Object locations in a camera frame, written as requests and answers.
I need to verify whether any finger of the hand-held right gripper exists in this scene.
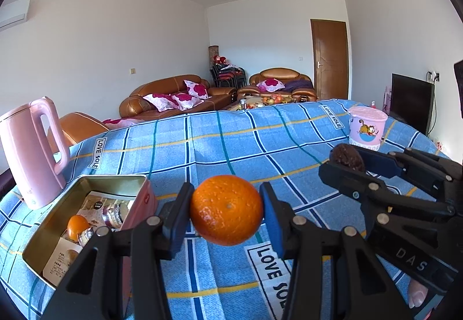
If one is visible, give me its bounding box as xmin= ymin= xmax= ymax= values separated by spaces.
xmin=361 ymin=147 xmax=463 ymax=195
xmin=318 ymin=160 xmax=455 ymax=234

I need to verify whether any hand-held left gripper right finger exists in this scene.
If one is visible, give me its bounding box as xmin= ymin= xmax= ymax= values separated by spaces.
xmin=260 ymin=182 xmax=415 ymax=320

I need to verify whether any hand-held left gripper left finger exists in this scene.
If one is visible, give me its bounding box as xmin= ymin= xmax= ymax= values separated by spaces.
xmin=43 ymin=182 xmax=196 ymax=320

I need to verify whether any dark red date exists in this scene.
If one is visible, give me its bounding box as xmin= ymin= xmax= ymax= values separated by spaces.
xmin=330 ymin=144 xmax=367 ymax=172

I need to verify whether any pink tin box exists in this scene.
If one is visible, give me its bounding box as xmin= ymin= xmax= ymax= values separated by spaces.
xmin=22 ymin=175 xmax=159 ymax=310

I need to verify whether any large orange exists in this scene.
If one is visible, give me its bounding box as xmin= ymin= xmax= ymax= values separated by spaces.
xmin=190 ymin=175 xmax=264 ymax=246

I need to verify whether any person's right hand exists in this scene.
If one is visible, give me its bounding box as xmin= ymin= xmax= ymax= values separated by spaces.
xmin=407 ymin=278 xmax=435 ymax=310

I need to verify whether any pink cartoon bucket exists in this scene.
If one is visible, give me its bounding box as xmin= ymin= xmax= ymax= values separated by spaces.
xmin=348 ymin=106 xmax=388 ymax=151

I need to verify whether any black television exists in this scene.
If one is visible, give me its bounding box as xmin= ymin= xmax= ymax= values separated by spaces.
xmin=391 ymin=73 xmax=435 ymax=136

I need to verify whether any printed paper leaflet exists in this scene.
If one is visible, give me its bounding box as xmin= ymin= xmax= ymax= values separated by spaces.
xmin=43 ymin=192 xmax=138 ymax=286

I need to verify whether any blue plaid tablecloth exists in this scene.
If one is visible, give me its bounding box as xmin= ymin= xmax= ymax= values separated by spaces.
xmin=0 ymin=99 xmax=453 ymax=320

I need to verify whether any small orange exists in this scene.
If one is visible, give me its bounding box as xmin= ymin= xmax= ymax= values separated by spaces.
xmin=67 ymin=215 xmax=91 ymax=242

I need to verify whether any purple blanket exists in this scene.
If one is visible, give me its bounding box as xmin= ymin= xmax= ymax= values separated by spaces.
xmin=284 ymin=79 xmax=312 ymax=91

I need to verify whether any cluttered coffee table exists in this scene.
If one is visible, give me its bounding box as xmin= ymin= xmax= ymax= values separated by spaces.
xmin=222 ymin=95 xmax=294 ymax=111

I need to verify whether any white red floral pillow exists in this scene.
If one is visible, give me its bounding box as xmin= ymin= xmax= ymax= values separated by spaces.
xmin=143 ymin=93 xmax=179 ymax=112
xmin=102 ymin=118 xmax=140 ymax=130
xmin=170 ymin=92 xmax=204 ymax=109
xmin=184 ymin=79 xmax=210 ymax=99
xmin=258 ymin=79 xmax=284 ymax=92

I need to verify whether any brown wooden door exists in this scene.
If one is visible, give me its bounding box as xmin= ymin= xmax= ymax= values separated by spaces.
xmin=310 ymin=19 xmax=349 ymax=101

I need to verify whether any long brown leather sofa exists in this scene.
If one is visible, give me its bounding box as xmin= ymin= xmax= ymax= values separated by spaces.
xmin=119 ymin=74 xmax=237 ymax=118

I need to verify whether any brown leather armchair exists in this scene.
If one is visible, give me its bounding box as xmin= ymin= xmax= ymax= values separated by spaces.
xmin=237 ymin=68 xmax=317 ymax=103

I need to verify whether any orange leather seat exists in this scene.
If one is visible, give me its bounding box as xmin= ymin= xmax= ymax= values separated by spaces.
xmin=47 ymin=112 xmax=109 ymax=154

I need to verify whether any stack of dark chairs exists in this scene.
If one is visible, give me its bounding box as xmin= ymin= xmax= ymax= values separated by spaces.
xmin=210 ymin=63 xmax=247 ymax=88

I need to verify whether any pink electric kettle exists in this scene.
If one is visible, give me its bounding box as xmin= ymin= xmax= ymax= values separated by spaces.
xmin=0 ymin=97 xmax=70 ymax=210

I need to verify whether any white air conditioner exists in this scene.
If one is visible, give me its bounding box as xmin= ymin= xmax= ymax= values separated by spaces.
xmin=0 ymin=0 xmax=29 ymax=32

